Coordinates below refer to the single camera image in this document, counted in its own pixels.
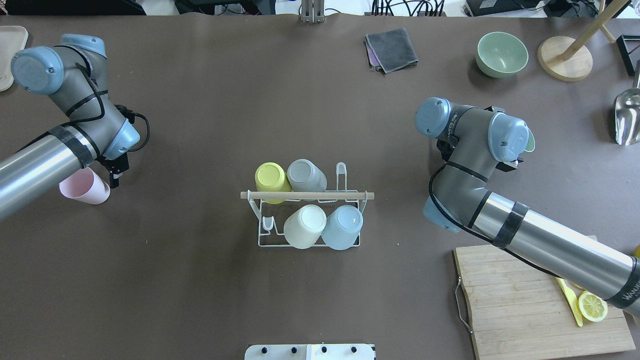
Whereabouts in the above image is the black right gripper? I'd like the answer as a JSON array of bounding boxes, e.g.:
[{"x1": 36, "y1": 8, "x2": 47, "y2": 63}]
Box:
[{"x1": 495, "y1": 157, "x2": 524, "y2": 173}]

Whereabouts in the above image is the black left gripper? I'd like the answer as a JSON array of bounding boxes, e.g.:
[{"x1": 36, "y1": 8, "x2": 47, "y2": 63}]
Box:
[{"x1": 98, "y1": 152, "x2": 130, "y2": 189}]

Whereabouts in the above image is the pink plastic cup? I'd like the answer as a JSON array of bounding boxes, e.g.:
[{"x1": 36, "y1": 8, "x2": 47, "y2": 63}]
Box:
[{"x1": 58, "y1": 167, "x2": 111, "y2": 205}]

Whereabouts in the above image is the green plastic cup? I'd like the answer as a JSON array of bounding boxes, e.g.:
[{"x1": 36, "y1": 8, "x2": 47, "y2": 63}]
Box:
[{"x1": 525, "y1": 129, "x2": 536, "y2": 153}]

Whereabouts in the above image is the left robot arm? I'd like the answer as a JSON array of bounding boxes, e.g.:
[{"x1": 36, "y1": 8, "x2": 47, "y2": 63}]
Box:
[{"x1": 0, "y1": 33, "x2": 151, "y2": 220}]

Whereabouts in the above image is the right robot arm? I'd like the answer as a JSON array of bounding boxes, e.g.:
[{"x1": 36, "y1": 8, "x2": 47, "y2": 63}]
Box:
[{"x1": 414, "y1": 96, "x2": 639, "y2": 317}]

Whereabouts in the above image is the yellow plastic cup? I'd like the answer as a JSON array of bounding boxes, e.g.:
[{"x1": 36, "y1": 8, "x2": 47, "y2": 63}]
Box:
[{"x1": 254, "y1": 162, "x2": 292, "y2": 192}]

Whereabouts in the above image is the light blue plastic cup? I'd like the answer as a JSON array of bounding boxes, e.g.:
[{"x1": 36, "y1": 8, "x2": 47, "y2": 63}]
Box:
[{"x1": 321, "y1": 205, "x2": 364, "y2": 251}]

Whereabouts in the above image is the grey plastic cup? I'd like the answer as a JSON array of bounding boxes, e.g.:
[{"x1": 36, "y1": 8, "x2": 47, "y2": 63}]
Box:
[{"x1": 286, "y1": 159, "x2": 327, "y2": 192}]

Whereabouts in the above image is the cream plastic cup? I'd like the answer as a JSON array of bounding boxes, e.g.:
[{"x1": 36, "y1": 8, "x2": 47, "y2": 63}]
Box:
[{"x1": 283, "y1": 204, "x2": 327, "y2": 249}]

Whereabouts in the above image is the green bowl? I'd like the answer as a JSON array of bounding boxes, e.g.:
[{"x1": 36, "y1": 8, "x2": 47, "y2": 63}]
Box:
[{"x1": 475, "y1": 31, "x2": 529, "y2": 79}]

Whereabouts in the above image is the wooden mug tree stand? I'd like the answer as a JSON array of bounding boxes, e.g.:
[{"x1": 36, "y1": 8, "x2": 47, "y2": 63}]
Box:
[{"x1": 537, "y1": 0, "x2": 629, "y2": 82}]

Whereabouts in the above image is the metal scoop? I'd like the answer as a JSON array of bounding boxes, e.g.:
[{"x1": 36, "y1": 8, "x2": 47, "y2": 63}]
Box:
[{"x1": 614, "y1": 61, "x2": 640, "y2": 146}]

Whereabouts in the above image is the yellow plastic knife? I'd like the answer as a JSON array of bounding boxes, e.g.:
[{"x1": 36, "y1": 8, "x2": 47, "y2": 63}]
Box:
[{"x1": 555, "y1": 276, "x2": 584, "y2": 327}]

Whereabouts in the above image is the wooden cutting board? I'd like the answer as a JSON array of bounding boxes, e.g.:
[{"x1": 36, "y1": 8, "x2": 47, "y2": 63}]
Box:
[{"x1": 454, "y1": 244, "x2": 636, "y2": 360}]

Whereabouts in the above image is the lemon slice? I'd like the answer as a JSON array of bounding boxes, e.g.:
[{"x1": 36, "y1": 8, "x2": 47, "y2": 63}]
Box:
[{"x1": 577, "y1": 291, "x2": 609, "y2": 322}]

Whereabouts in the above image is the grey folded cloth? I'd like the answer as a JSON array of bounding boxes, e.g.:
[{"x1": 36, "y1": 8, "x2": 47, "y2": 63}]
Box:
[{"x1": 364, "y1": 27, "x2": 419, "y2": 74}]

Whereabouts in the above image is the cream plastic tray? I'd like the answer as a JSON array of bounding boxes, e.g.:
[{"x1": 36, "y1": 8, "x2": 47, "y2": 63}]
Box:
[{"x1": 0, "y1": 25, "x2": 29, "y2": 92}]

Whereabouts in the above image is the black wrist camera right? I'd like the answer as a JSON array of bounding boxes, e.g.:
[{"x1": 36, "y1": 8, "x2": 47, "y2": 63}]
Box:
[{"x1": 436, "y1": 136, "x2": 458, "y2": 162}]

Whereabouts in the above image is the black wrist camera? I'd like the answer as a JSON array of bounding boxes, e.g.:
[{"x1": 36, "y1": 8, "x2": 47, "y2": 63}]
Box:
[
  {"x1": 436, "y1": 136, "x2": 458, "y2": 162},
  {"x1": 114, "y1": 104, "x2": 136, "y2": 125}
]

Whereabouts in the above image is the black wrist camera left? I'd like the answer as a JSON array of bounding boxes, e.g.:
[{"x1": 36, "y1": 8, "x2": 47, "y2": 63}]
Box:
[{"x1": 114, "y1": 104, "x2": 136, "y2": 125}]

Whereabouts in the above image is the white wire cup holder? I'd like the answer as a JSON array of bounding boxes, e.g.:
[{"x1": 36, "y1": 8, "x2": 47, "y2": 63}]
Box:
[{"x1": 240, "y1": 159, "x2": 375, "y2": 251}]

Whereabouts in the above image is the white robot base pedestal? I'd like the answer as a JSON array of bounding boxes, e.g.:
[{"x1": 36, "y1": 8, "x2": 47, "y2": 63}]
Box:
[{"x1": 244, "y1": 342, "x2": 377, "y2": 360}]

